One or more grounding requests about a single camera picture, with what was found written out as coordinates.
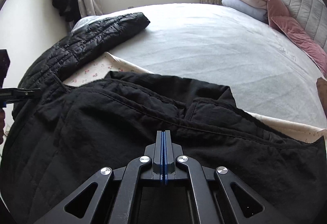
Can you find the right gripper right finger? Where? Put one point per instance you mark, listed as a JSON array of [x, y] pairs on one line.
[[215, 196]]

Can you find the left hand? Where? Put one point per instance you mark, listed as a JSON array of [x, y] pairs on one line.
[[2, 124]]

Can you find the pink velvet pillow back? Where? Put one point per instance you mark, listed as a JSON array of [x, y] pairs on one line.
[[276, 8]]

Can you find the pink velvet pillow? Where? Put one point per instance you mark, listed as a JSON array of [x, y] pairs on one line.
[[291, 28], [276, 8]]

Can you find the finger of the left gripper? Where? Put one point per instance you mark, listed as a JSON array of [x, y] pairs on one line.
[[26, 94]]

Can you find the black puffer jacket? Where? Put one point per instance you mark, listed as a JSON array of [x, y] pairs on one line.
[[81, 47]]

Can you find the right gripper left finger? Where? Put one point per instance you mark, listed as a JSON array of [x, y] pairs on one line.
[[109, 196]]

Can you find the large black quilted coat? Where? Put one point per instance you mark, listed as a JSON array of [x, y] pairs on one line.
[[60, 139]]

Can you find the bed with grey sheet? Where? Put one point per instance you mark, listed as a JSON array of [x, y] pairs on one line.
[[266, 72]]

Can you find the grey padded headboard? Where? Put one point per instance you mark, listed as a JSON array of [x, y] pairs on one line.
[[312, 16]]

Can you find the pink velvet pillow front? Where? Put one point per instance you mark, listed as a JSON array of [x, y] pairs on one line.
[[291, 28]]

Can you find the brown garment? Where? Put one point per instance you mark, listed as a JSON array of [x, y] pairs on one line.
[[322, 92]]

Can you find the folded light blue blanket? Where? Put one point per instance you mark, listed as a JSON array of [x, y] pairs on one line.
[[256, 13]]

